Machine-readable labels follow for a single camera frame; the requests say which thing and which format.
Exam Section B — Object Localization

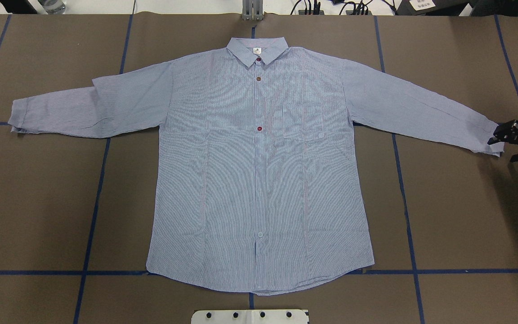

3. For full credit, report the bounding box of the light blue striped shirt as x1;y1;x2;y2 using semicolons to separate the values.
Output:
9;37;504;296

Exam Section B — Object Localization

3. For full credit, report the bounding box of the aluminium frame post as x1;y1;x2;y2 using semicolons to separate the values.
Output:
242;0;264;21

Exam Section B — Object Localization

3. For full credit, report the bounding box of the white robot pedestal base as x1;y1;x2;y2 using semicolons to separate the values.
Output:
191;309;310;324

